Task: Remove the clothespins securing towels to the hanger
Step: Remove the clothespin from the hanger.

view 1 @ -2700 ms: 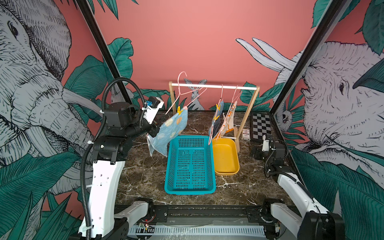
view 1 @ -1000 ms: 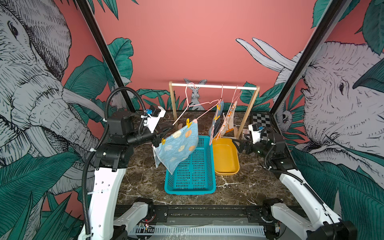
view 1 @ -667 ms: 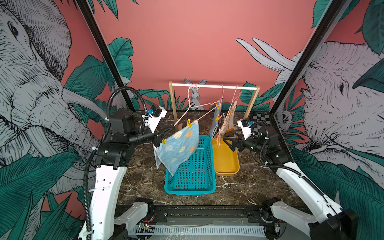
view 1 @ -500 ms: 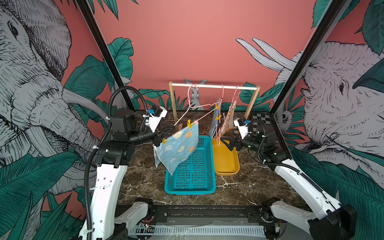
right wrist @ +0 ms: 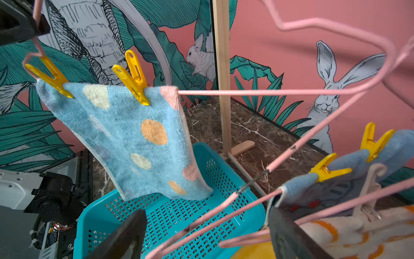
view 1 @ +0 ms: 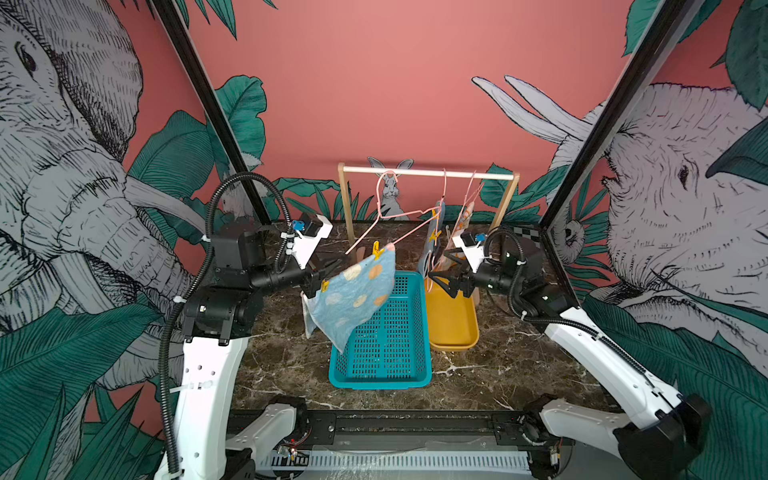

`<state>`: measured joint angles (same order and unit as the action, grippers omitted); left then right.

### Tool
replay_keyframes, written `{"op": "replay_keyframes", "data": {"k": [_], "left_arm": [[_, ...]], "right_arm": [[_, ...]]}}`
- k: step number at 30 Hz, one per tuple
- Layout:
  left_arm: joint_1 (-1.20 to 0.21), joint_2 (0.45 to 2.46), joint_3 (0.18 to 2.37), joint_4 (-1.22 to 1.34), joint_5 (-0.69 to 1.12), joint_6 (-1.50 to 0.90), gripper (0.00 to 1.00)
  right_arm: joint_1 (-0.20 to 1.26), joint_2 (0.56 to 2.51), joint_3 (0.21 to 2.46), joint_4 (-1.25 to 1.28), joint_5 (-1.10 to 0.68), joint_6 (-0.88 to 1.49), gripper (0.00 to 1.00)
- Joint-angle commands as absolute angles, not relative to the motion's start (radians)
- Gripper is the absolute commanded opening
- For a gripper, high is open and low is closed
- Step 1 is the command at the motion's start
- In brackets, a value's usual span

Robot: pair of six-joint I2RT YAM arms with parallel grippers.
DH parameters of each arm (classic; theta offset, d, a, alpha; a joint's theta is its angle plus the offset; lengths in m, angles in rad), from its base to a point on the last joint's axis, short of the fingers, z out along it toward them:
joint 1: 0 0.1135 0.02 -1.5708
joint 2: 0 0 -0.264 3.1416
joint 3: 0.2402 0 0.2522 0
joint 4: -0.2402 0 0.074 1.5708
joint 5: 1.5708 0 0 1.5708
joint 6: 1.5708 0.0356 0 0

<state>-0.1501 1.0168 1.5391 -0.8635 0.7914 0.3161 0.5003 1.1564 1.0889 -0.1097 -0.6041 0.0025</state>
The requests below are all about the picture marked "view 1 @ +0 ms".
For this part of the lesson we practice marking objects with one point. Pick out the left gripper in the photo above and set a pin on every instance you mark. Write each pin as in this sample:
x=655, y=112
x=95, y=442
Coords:
x=313, y=278

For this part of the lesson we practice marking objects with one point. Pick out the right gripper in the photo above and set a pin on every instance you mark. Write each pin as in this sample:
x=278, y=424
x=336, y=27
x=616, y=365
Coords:
x=457, y=282

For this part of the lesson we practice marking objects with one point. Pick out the blue dotted towel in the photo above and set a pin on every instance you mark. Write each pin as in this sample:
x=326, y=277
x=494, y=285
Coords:
x=353, y=297

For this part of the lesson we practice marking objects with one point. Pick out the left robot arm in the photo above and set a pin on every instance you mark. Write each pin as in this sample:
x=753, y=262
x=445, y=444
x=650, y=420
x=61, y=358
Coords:
x=203, y=343

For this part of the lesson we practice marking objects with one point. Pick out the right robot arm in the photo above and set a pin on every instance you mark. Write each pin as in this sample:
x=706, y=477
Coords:
x=658, y=432

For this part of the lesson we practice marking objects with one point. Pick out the pink hanger middle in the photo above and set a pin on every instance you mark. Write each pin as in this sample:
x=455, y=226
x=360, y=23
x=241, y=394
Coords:
x=437, y=222

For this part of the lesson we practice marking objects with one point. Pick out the cream orange towel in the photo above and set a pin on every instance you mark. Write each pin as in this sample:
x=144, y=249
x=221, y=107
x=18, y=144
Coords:
x=461, y=223

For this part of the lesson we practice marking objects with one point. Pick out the yellow plastic tray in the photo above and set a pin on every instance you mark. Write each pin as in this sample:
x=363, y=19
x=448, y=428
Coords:
x=452, y=322

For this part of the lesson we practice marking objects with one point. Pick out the dark blue towel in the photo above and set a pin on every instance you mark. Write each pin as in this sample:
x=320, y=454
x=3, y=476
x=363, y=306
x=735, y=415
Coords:
x=433, y=240

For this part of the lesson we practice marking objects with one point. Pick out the yellow clothespin on dark towel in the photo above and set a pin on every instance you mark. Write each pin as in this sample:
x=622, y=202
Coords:
x=436, y=234

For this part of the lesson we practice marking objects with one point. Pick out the teal plastic basket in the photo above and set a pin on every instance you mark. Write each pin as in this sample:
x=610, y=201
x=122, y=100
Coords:
x=391, y=351

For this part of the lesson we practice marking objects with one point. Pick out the checkerboard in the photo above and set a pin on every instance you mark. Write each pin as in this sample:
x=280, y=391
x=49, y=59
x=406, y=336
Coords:
x=526, y=231

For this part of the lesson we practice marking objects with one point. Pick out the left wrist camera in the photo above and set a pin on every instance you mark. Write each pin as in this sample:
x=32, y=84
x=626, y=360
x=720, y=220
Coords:
x=303, y=238

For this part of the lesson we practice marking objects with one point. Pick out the white slotted cable duct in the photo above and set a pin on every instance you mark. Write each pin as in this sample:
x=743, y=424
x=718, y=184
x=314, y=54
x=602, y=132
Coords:
x=513, y=462

